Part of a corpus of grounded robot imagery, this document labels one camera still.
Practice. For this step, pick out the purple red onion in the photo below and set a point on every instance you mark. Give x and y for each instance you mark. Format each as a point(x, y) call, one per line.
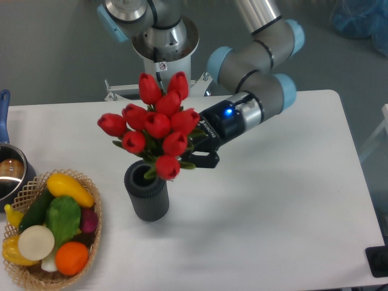
point(89, 221)

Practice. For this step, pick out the yellow bell pepper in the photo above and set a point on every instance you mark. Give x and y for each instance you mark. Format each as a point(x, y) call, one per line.
point(11, 253)

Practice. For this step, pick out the black device at table edge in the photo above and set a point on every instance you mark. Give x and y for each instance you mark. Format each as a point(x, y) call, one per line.
point(377, 260)

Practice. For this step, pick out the blue plastic bag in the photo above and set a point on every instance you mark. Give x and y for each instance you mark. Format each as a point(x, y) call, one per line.
point(362, 20)

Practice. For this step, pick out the dark grey ribbed vase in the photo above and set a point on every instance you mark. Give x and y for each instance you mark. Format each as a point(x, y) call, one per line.
point(149, 197)

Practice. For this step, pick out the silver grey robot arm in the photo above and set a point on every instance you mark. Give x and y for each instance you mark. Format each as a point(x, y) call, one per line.
point(257, 95)

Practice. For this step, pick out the yellow squash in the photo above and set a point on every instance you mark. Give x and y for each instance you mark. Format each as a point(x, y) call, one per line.
point(60, 184)

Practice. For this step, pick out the white leek stalk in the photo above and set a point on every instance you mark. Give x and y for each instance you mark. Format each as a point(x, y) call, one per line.
point(48, 263)

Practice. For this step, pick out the green lettuce leaf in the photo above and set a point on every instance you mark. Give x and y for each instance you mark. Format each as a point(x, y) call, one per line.
point(62, 219)

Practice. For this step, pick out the white frame at right edge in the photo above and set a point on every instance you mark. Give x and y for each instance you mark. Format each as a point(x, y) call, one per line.
point(375, 139)

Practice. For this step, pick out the dark green cucumber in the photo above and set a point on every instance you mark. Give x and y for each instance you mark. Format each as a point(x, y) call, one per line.
point(36, 213)

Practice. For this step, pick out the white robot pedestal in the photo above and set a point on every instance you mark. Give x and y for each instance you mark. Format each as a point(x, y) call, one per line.
point(167, 51)

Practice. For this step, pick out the red tulip bouquet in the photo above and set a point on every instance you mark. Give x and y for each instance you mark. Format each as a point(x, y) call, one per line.
point(160, 133)

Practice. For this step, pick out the orange fruit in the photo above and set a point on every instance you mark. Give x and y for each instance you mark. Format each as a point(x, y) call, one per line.
point(71, 258)

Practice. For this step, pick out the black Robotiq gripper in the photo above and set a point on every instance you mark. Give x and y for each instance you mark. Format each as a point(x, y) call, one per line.
point(221, 123)

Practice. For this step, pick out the blue handled saucepan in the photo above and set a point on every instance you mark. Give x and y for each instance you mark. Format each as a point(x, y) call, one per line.
point(16, 171)

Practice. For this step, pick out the white round radish slice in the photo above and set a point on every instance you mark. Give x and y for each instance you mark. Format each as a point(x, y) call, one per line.
point(36, 242)

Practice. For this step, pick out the woven wicker basket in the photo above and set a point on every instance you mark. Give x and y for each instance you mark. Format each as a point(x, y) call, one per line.
point(33, 277)

